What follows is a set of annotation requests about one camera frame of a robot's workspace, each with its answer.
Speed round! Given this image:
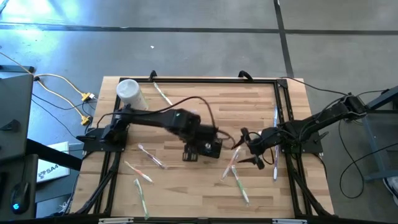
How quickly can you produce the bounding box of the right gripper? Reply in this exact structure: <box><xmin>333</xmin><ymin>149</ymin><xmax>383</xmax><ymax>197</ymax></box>
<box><xmin>231</xmin><ymin>127</ymin><xmax>279</xmax><ymax>170</ymax></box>

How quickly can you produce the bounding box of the purple toothbrush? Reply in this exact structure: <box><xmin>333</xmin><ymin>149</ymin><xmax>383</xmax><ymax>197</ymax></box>
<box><xmin>272</xmin><ymin>144</ymin><xmax>280</xmax><ymax>182</ymax></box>
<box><xmin>137</xmin><ymin>142</ymin><xmax>168</xmax><ymax>170</ymax></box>

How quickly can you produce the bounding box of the green white toothbrush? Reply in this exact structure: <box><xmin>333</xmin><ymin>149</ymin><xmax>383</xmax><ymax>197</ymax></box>
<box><xmin>152</xmin><ymin>81</ymin><xmax>174</xmax><ymax>106</ymax></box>

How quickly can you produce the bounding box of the white wipes canister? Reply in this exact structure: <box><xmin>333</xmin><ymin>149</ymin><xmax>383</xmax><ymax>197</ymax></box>
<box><xmin>116</xmin><ymin>78</ymin><xmax>149</xmax><ymax>112</ymax></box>

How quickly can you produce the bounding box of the blue metal stand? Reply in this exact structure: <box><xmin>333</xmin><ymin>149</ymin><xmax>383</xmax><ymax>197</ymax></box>
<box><xmin>362</xmin><ymin>85</ymin><xmax>398</xmax><ymax>183</ymax></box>

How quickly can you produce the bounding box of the person's shoe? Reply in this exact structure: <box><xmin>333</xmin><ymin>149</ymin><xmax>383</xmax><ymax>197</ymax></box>
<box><xmin>382</xmin><ymin>176</ymin><xmax>398</xmax><ymax>207</ymax></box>

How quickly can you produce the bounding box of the white printed box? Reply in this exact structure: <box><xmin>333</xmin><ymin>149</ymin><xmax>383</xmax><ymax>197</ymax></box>
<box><xmin>36</xmin><ymin>141</ymin><xmax>72</xmax><ymax>184</ymax></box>

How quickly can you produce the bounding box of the black desk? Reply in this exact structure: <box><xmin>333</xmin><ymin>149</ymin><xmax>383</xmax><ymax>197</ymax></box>
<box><xmin>0</xmin><ymin>65</ymin><xmax>83</xmax><ymax>222</ymax></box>

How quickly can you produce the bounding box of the black computer mouse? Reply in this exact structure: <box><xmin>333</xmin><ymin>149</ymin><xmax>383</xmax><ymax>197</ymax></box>
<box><xmin>9</xmin><ymin>182</ymin><xmax>31</xmax><ymax>215</ymax></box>

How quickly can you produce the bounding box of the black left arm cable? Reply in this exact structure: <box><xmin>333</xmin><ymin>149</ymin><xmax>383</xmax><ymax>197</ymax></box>
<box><xmin>95</xmin><ymin>95</ymin><xmax>238</xmax><ymax>151</ymax></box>

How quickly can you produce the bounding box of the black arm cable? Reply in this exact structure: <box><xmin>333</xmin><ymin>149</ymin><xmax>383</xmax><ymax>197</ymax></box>
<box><xmin>279</xmin><ymin>76</ymin><xmax>351</xmax><ymax>97</ymax></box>
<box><xmin>95</xmin><ymin>95</ymin><xmax>238</xmax><ymax>151</ymax></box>

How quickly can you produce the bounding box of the black aluminium table frame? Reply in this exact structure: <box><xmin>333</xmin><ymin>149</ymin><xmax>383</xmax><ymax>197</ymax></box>
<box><xmin>70</xmin><ymin>76</ymin><xmax>336</xmax><ymax>220</ymax></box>

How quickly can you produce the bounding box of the silver aluminium bracket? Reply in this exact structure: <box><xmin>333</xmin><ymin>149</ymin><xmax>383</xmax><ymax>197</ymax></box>
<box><xmin>98</xmin><ymin>217</ymin><xmax>134</xmax><ymax>224</ymax></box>
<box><xmin>272</xmin><ymin>218</ymin><xmax>308</xmax><ymax>224</ymax></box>

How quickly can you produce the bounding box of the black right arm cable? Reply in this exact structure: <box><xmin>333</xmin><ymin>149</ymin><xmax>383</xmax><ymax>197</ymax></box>
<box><xmin>279</xmin><ymin>76</ymin><xmax>351</xmax><ymax>97</ymax></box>

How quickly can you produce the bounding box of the yellow cable with connector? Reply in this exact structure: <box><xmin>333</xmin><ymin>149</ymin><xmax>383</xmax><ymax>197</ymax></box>
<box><xmin>33</xmin><ymin>73</ymin><xmax>96</xmax><ymax>102</ymax></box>
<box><xmin>0</xmin><ymin>51</ymin><xmax>91</xmax><ymax>126</ymax></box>

